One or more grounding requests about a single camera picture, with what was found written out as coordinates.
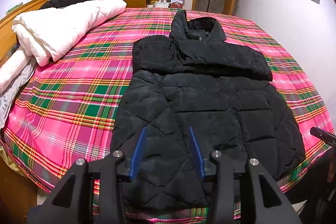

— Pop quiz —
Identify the white folded duvet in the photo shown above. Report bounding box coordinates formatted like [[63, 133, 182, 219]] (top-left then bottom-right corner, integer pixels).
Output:
[[1, 0, 126, 92]]

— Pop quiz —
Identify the wooden headboard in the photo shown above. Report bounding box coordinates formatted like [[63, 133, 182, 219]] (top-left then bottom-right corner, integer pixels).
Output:
[[0, 0, 52, 62]]

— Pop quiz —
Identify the pink plaid bed sheet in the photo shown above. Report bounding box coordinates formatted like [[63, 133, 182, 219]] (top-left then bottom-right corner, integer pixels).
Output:
[[1, 8, 335, 191]]

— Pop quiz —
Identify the white shopping bag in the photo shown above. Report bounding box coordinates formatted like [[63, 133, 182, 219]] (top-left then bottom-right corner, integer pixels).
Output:
[[154, 0, 169, 9]]

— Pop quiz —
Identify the black puffer jacket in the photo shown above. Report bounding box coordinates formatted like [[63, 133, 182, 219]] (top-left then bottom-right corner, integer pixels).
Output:
[[110, 10, 305, 211]]

